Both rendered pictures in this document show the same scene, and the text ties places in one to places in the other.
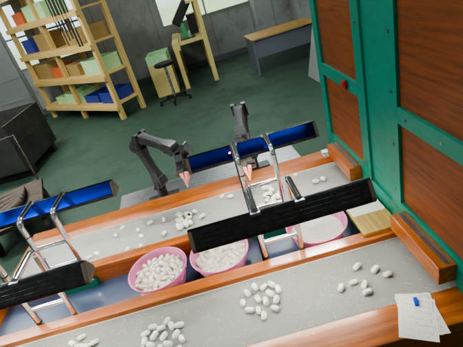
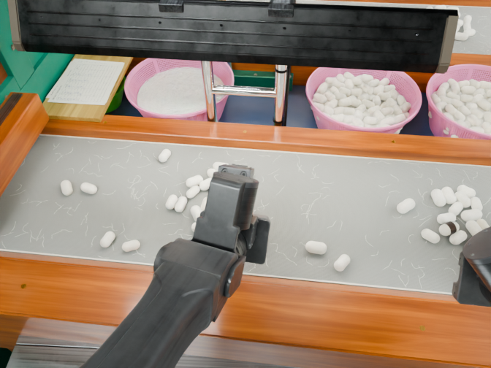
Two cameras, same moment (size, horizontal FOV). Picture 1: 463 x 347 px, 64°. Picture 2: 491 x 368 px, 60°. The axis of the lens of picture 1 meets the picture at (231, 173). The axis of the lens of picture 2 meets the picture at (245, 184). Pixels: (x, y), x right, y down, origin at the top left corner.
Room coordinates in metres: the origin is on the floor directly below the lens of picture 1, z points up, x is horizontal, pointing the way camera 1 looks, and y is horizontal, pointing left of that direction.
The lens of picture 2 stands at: (2.10, -0.03, 1.39)
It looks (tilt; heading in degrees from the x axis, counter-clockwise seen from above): 50 degrees down; 187
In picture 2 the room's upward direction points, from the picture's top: 2 degrees counter-clockwise
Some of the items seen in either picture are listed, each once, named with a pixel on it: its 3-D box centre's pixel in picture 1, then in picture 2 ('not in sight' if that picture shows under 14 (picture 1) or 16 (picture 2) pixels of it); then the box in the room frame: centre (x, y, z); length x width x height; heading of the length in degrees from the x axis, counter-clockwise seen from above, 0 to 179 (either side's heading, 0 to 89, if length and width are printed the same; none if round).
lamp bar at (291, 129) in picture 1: (251, 145); (223, 25); (1.55, -0.12, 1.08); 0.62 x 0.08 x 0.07; 89
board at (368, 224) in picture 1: (364, 207); (93, 74); (1.26, -0.51, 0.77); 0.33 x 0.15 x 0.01; 179
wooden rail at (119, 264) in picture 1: (186, 246); (439, 163); (1.44, 0.31, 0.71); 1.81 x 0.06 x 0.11; 89
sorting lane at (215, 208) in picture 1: (184, 222); (460, 225); (1.61, 0.31, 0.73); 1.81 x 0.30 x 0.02; 89
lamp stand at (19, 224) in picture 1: (63, 244); not in sight; (1.48, 0.85, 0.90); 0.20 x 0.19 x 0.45; 89
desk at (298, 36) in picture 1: (282, 46); not in sight; (6.84, -1.55, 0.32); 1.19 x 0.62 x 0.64; 93
